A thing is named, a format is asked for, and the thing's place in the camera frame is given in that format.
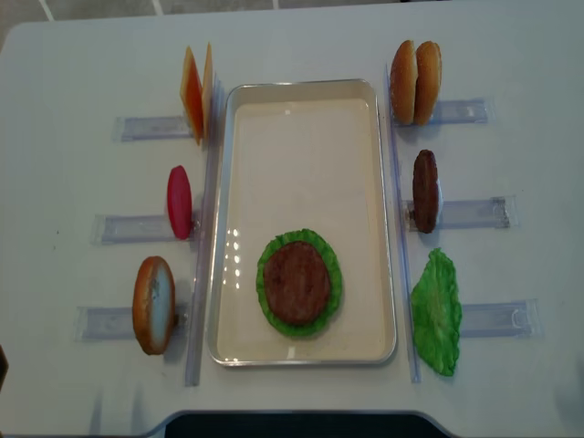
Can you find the green lettuce leaf on stack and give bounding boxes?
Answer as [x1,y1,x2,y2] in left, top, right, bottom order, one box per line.
[255,228,343,338]

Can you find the clear holder for lettuce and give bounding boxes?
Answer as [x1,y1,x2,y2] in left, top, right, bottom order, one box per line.
[460,299,543,339]

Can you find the clear holder for patty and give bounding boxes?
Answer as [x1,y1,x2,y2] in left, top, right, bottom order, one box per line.
[402,196,519,234]

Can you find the brown meat patty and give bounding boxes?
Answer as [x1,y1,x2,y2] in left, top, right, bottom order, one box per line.
[263,241,331,326]
[412,150,440,234]

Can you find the green lettuce leaf standing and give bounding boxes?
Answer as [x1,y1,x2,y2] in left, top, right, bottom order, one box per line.
[411,248,463,377]

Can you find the white rectangular metal tray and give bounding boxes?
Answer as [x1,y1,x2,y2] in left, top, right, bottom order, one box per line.
[206,79,397,367]

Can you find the bun slice standing front left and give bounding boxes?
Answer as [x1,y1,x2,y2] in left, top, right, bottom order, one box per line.
[132,255,175,355]

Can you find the clear holder for cheese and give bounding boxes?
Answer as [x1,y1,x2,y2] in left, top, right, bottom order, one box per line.
[112,116,193,142]

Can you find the toasted bun slice right rear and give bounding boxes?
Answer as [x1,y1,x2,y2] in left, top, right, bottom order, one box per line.
[413,41,442,125]

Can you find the clear holder for tomato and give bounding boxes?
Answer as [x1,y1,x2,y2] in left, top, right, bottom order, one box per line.
[90,214,178,245]

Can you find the brown meat patty rear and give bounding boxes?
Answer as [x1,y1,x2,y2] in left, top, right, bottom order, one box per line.
[412,150,440,234]

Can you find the clear acrylic rack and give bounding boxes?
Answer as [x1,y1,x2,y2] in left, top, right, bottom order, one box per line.
[184,75,224,387]
[384,64,421,383]

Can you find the brown meat patty front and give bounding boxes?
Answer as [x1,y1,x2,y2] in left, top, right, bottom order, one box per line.
[263,241,331,326]

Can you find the red tomato slice standing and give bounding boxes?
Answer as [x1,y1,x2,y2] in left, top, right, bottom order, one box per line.
[166,165,193,240]

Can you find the clear holder for buns right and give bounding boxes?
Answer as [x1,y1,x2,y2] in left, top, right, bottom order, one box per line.
[393,96,497,127]

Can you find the orange cheese slice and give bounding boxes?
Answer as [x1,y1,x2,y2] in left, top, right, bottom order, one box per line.
[180,47,204,144]

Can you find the clear holder for bun left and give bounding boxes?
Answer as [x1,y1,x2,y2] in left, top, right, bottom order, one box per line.
[74,302,189,342]

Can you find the clear acrylic rack left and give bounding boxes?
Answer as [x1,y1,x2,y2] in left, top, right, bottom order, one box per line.
[184,75,224,387]

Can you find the clear acrylic rack right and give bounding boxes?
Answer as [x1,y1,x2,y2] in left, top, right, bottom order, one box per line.
[384,64,421,383]

